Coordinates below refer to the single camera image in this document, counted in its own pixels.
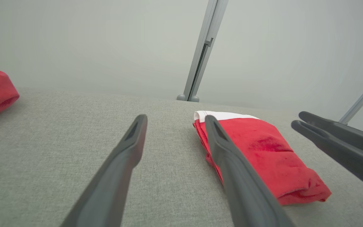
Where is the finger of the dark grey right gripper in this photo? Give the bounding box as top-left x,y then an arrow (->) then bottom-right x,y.
291,120 -> 363,193
299,111 -> 363,156

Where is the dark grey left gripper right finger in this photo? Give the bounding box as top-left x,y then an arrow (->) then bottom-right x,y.
205,115 -> 295,227

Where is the thin grey metal wall rail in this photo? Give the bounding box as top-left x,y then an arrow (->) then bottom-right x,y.
339,71 -> 363,125

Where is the folded red garment white trim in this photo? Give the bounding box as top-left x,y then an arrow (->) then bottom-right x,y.
193,110 -> 332,206

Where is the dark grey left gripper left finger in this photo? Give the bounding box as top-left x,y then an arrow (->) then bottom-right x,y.
60,114 -> 148,227

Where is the grey metal partition post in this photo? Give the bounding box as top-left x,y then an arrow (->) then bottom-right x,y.
183,0 -> 229,102

